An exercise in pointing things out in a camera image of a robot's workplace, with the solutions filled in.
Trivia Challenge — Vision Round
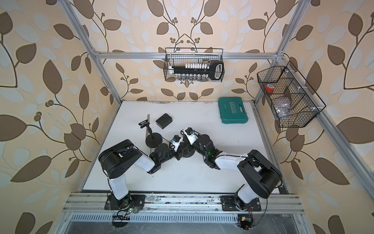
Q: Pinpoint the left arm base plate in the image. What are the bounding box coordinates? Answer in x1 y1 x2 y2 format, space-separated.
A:
104 194 146 210

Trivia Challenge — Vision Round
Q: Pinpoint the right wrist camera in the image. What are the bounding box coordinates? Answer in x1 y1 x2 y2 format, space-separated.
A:
185 127 198 145

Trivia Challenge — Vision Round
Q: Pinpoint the aluminium frame rail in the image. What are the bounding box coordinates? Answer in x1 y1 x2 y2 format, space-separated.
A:
63 192 305 215

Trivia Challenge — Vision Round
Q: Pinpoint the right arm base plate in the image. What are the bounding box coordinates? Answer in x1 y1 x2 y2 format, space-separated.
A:
220 195 262 212

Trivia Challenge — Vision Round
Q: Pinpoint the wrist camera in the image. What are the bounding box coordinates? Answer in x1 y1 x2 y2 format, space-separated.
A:
171 135 183 152
185 127 198 145

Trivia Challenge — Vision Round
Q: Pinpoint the green tool case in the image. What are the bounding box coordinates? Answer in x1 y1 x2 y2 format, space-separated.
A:
218 97 248 124

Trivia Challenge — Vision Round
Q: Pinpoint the back wire basket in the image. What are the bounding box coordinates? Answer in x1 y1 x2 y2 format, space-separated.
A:
163 47 225 82

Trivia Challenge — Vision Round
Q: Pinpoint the red item in basket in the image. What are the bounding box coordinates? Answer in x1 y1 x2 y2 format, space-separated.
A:
266 83 275 93

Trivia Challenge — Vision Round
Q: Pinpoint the socket set rack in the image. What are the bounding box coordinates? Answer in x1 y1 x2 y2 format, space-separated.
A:
164 60 225 82

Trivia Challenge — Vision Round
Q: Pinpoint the black mic stand rod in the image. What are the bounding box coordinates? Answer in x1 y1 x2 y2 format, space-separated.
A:
138 120 153 141

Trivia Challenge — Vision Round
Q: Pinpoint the small black box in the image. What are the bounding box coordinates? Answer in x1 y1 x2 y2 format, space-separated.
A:
156 113 172 129

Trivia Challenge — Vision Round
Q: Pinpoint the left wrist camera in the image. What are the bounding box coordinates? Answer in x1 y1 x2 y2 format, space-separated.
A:
171 135 183 152

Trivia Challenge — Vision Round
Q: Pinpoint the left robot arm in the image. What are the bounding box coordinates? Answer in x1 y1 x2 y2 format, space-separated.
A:
98 139 195 204

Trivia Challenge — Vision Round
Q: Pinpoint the black round base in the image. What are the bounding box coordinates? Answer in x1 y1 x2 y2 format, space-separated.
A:
146 133 163 148
181 145 195 158

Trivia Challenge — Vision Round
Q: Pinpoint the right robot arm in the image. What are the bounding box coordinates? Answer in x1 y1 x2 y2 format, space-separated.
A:
185 131 282 205

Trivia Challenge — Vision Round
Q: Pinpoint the wire basket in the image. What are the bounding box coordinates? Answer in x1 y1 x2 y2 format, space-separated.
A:
257 61 326 128
163 47 225 82

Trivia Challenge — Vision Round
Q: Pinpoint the right wire basket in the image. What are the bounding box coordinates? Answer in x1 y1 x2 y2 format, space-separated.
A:
257 61 326 128

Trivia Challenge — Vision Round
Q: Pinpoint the plastic bag in basket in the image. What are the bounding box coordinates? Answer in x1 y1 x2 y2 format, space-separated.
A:
273 97 291 118

